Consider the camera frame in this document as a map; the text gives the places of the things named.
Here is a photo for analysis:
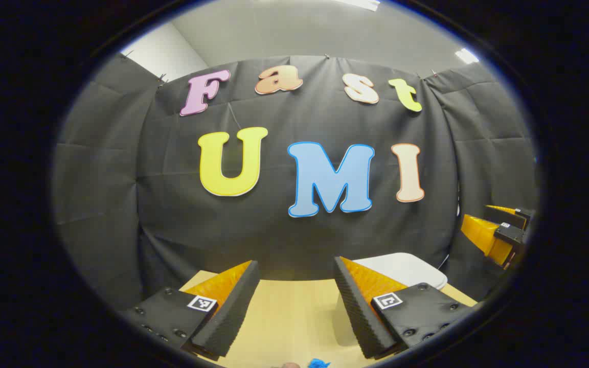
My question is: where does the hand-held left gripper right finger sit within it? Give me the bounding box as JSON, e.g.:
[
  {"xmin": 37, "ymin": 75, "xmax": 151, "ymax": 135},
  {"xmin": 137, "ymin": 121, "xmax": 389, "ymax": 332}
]
[{"xmin": 333, "ymin": 256, "xmax": 479, "ymax": 359}]

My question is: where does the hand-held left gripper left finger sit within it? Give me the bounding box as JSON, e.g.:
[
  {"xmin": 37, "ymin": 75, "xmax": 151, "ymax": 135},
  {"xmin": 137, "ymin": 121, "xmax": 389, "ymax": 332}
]
[{"xmin": 121, "ymin": 260, "xmax": 260, "ymax": 358}]

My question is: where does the white desktop garbage bin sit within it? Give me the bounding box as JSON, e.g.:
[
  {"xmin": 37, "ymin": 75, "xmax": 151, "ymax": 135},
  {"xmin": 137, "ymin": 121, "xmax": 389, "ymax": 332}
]
[{"xmin": 333, "ymin": 252, "xmax": 448, "ymax": 349}]

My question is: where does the wooden desktop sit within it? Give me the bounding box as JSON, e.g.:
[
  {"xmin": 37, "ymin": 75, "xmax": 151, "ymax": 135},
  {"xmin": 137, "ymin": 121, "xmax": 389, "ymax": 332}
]
[{"xmin": 179, "ymin": 270, "xmax": 479, "ymax": 368}]

